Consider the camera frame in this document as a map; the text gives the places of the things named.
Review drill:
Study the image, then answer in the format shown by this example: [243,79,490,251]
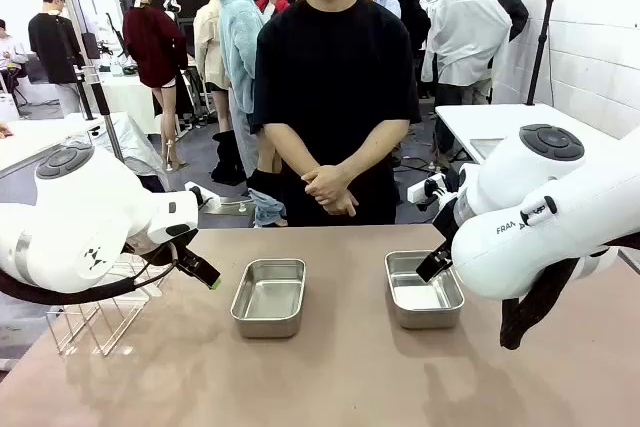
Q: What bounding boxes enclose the person's right hand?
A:
[319,189,360,218]

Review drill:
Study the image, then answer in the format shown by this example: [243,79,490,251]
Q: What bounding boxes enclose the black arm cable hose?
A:
[499,245,621,351]
[0,256,179,306]

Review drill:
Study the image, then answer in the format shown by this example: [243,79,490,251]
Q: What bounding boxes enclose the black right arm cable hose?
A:
[499,245,621,351]

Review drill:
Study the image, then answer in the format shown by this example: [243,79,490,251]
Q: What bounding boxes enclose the person's left forearm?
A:
[334,119,412,183]

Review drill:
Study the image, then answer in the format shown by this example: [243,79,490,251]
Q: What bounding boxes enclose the mannequin in dark red sweater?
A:
[122,0,189,171]

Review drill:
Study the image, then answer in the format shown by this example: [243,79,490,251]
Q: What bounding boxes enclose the mannequin in light blue fleece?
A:
[218,0,274,183]

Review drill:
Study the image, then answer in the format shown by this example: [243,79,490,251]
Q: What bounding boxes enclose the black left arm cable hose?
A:
[0,256,179,306]

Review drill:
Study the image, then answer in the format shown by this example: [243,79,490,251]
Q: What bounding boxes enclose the steel rectangular container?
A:
[230,258,307,339]
[384,249,466,331]

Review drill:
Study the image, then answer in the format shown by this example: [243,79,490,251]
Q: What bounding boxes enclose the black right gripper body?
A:
[432,194,466,251]

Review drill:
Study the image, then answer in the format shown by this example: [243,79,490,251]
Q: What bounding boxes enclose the lowered blue jeans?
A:
[247,169,289,228]

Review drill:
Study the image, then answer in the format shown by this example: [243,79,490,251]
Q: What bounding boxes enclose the standing man in black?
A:
[28,0,84,86]

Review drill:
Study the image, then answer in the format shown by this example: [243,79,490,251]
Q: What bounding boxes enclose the person's left hand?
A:
[301,165,354,206]

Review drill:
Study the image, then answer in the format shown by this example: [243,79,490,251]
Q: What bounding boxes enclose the mannequin in white shirt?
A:
[421,0,514,103]

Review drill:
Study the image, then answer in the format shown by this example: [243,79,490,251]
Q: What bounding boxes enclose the white power strip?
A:
[407,172,447,206]

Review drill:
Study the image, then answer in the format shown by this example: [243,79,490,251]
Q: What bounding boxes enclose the wire lid rack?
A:
[45,251,174,357]

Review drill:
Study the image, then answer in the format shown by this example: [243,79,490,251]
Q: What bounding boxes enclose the person in black t-shirt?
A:
[249,0,421,227]

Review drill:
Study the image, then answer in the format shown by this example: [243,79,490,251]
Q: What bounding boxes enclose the mannequin in cream jacket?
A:
[193,0,234,133]

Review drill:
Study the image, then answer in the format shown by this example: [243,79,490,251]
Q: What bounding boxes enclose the silver stand pole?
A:
[49,0,126,163]

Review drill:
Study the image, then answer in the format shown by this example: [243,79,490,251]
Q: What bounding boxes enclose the black tripod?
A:
[526,0,559,107]

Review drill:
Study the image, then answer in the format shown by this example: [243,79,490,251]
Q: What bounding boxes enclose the seated person in white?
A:
[0,19,26,93]

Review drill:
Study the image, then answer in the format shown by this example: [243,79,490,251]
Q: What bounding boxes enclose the person's right forearm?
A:
[262,121,326,183]

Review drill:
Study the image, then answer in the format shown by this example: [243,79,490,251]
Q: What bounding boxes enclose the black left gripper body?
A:
[124,228,200,268]

